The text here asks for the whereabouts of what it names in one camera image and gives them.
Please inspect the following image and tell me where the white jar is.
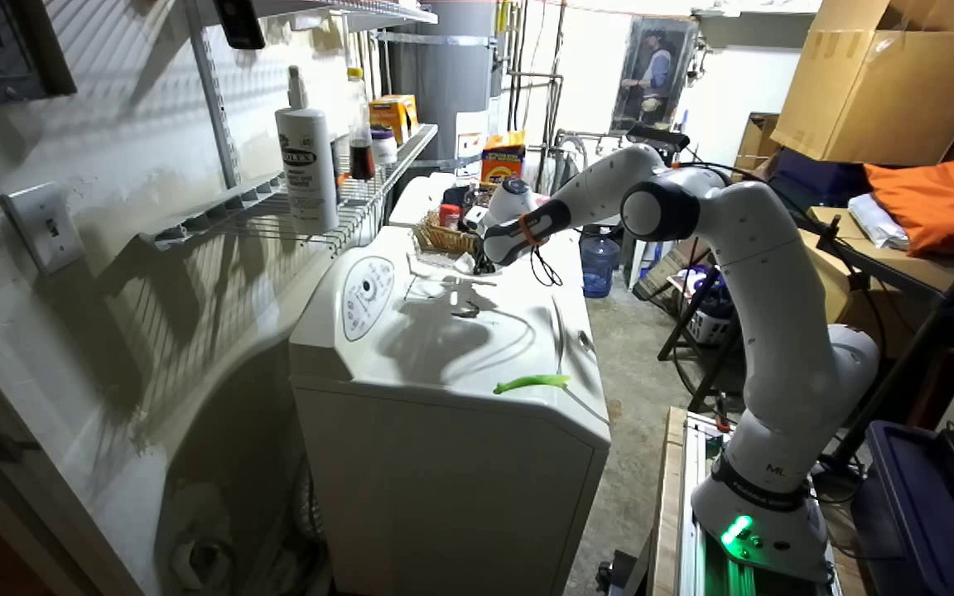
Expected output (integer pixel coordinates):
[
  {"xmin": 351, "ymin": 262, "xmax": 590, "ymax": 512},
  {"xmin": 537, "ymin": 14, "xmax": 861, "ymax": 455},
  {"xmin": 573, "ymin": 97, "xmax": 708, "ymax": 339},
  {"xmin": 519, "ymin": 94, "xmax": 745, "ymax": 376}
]
[{"xmin": 370, "ymin": 127, "xmax": 403, "ymax": 169}]

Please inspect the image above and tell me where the grey electrical panel box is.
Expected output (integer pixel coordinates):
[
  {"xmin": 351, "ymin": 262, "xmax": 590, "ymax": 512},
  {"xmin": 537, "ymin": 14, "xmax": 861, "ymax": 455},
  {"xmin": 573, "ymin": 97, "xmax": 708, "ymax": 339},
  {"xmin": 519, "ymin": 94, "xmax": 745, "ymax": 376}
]
[{"xmin": 0, "ymin": 0, "xmax": 81, "ymax": 110}]

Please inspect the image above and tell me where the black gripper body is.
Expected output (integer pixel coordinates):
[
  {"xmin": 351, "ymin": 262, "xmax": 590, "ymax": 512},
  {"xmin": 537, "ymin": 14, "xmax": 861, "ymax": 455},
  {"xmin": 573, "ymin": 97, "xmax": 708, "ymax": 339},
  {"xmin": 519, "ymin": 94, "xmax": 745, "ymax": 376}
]
[{"xmin": 470, "ymin": 222, "xmax": 526, "ymax": 278}]

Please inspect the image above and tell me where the white folded cloth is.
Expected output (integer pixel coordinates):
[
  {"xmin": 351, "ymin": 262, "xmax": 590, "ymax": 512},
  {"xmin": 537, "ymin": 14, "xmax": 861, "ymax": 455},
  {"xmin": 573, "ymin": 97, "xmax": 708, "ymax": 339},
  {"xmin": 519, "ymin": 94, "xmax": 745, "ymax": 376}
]
[{"xmin": 844, "ymin": 193, "xmax": 910, "ymax": 252}]

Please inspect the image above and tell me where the framed picture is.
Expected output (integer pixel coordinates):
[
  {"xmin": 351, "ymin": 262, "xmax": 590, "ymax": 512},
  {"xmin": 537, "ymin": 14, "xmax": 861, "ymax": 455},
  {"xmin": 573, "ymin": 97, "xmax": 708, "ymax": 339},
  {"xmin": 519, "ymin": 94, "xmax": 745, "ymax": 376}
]
[{"xmin": 611, "ymin": 15, "xmax": 696, "ymax": 133}]

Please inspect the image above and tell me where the white wire shelf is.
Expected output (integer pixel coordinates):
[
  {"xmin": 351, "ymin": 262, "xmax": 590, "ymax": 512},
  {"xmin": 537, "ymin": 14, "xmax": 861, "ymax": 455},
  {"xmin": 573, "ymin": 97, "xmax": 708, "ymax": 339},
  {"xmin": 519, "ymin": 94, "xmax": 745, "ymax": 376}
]
[{"xmin": 139, "ymin": 119, "xmax": 442, "ymax": 262}]

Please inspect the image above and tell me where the black camera on stand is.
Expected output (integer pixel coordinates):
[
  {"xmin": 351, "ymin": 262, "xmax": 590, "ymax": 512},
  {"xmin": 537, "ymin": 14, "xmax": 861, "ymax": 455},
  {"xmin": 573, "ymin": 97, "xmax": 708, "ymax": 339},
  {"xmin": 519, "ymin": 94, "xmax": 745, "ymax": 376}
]
[{"xmin": 623, "ymin": 124, "xmax": 691, "ymax": 159}]

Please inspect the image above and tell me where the orange yellow box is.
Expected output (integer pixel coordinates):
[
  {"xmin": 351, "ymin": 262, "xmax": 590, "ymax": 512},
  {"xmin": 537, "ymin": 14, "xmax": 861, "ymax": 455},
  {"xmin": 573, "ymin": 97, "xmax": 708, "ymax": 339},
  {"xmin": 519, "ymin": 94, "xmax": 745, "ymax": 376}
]
[{"xmin": 476, "ymin": 130, "xmax": 530, "ymax": 193}]

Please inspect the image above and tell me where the blue water jug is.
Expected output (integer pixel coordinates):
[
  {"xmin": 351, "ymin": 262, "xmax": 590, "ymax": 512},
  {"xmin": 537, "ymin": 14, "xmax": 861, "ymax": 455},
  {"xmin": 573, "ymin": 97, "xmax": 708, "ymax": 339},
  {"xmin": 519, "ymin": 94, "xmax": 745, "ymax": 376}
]
[{"xmin": 575, "ymin": 224, "xmax": 625, "ymax": 302}]

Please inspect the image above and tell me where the white lotion bottle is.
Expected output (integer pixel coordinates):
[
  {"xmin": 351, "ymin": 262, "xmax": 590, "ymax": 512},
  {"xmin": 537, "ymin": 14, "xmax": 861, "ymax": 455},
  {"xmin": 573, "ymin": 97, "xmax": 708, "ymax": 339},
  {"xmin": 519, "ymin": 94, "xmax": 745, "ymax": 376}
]
[{"xmin": 274, "ymin": 64, "xmax": 341, "ymax": 239}]

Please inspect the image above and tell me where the dark bottle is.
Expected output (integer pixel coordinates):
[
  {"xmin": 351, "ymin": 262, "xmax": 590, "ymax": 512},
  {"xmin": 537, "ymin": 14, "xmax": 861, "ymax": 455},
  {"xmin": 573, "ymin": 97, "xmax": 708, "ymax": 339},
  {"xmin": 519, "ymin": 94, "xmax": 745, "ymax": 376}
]
[{"xmin": 347, "ymin": 133, "xmax": 377, "ymax": 185}]

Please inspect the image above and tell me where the white washing machine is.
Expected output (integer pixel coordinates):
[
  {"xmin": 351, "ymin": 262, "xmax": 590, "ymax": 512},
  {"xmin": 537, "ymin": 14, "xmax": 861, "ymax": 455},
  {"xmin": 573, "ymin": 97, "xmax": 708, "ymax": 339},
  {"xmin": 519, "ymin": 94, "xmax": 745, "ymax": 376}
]
[{"xmin": 285, "ymin": 203, "xmax": 615, "ymax": 596}]

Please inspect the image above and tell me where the orange cloth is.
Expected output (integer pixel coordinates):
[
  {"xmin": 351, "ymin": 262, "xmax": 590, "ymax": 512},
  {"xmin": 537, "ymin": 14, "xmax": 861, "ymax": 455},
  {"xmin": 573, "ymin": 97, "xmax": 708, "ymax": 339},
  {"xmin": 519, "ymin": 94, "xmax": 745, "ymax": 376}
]
[{"xmin": 861, "ymin": 141, "xmax": 954, "ymax": 262}]

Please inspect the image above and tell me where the wooden robot platform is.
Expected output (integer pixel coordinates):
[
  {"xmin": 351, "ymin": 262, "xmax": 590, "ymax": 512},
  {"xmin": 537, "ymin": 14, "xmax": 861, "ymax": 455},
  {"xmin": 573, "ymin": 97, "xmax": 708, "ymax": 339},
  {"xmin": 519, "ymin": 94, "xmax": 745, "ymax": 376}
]
[{"xmin": 653, "ymin": 403, "xmax": 835, "ymax": 596}]

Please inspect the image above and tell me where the dark blue storage bin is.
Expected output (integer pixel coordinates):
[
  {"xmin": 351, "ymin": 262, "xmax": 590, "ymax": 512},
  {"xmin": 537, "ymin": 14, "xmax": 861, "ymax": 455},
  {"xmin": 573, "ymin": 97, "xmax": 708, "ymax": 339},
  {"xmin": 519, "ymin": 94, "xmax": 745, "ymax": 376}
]
[{"xmin": 852, "ymin": 420, "xmax": 954, "ymax": 596}]

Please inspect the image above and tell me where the large cardboard box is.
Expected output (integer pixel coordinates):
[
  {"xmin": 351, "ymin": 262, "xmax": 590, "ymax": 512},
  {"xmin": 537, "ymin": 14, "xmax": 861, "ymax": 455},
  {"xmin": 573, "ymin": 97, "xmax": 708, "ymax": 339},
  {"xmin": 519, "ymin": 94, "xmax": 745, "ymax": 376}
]
[{"xmin": 772, "ymin": 0, "xmax": 954, "ymax": 169}]

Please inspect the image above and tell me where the white light switch plate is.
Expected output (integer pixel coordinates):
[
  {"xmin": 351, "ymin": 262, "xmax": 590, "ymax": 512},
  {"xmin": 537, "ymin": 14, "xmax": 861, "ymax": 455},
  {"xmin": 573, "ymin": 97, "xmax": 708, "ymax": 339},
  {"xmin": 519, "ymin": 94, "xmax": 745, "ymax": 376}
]
[{"xmin": 0, "ymin": 178, "xmax": 91, "ymax": 278}]

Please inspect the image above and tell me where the grey water heater tank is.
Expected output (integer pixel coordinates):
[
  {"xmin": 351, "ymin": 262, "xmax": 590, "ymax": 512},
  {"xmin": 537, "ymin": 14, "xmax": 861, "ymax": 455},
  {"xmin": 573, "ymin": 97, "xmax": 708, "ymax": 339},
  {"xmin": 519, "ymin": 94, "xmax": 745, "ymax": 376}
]
[{"xmin": 390, "ymin": 0, "xmax": 497, "ymax": 167}]

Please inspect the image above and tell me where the green plastic strip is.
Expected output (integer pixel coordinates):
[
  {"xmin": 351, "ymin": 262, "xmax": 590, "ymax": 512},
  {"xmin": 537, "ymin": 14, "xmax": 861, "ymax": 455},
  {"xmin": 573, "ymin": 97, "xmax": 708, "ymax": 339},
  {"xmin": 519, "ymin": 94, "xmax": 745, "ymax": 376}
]
[{"xmin": 495, "ymin": 370, "xmax": 573, "ymax": 396}]

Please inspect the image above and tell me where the wicker basket with wire frame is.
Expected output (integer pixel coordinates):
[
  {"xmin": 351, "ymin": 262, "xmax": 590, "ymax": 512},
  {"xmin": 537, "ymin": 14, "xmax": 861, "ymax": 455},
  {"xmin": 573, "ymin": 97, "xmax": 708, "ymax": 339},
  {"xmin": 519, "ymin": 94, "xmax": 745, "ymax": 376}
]
[{"xmin": 413, "ymin": 209, "xmax": 486, "ymax": 262}]

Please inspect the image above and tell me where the small cardboard box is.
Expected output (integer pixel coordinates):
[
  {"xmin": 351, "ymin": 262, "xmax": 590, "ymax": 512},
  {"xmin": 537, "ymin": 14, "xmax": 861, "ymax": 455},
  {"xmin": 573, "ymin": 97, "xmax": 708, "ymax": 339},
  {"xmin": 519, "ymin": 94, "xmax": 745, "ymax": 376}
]
[{"xmin": 733, "ymin": 110, "xmax": 786, "ymax": 178}]

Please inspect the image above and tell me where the black folding chair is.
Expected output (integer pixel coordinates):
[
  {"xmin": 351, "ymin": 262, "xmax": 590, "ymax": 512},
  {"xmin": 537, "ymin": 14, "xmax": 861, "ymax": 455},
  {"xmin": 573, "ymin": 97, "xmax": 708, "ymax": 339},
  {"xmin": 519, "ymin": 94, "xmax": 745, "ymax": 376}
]
[{"xmin": 656, "ymin": 257, "xmax": 749, "ymax": 414}]

